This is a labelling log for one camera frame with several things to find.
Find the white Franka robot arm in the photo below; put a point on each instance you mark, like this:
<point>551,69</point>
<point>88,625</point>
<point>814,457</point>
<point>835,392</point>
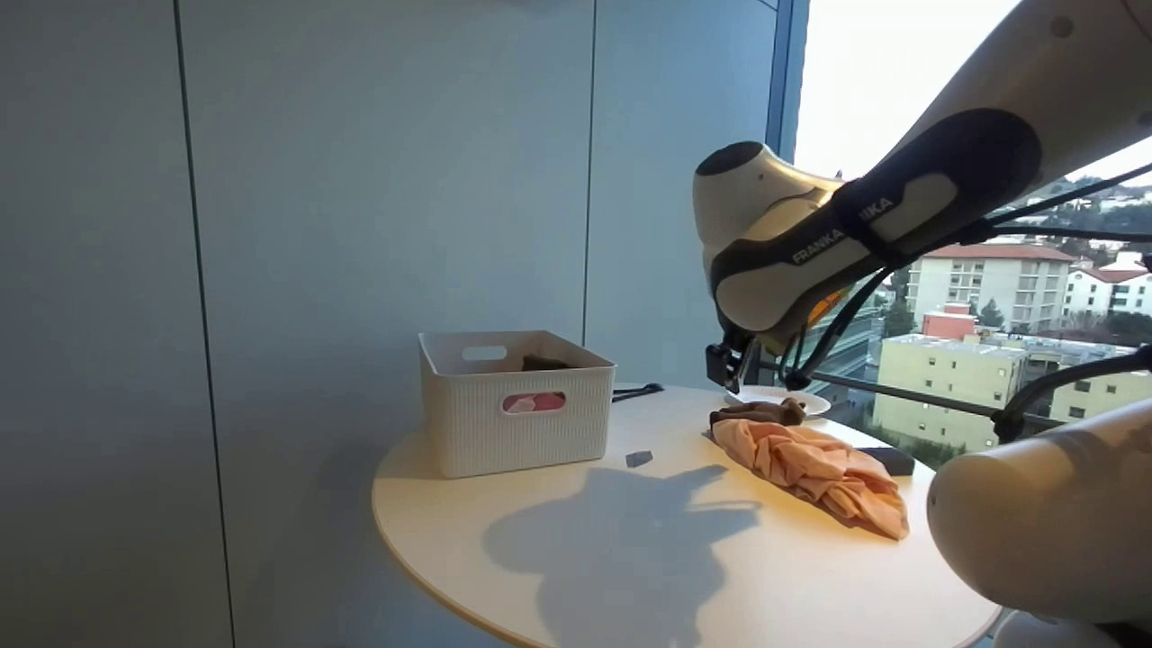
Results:
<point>865,229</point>

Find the yellow building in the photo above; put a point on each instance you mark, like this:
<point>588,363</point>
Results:
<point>949,370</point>

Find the thin black pen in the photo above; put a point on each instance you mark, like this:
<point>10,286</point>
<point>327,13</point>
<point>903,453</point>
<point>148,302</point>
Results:
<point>634,390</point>

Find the white building orange roof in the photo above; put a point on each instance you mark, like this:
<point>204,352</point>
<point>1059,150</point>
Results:
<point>985,290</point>

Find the small grey flat tile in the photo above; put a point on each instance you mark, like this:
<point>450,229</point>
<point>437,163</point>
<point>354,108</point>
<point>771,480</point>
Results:
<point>639,457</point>

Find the window frame post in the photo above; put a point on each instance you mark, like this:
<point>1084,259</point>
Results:
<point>785,74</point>

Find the small red building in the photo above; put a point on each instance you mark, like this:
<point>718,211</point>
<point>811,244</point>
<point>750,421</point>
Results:
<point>953,325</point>

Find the white plastic basket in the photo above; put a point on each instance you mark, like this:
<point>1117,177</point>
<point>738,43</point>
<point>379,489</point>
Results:
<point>517,434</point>

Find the dark window railing bar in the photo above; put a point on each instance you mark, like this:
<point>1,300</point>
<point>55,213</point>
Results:
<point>913,398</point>

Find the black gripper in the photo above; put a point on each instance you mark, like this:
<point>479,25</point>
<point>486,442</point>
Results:
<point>730,363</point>

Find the peach cloth garment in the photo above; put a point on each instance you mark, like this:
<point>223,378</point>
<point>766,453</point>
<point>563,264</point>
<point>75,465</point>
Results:
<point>814,468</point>

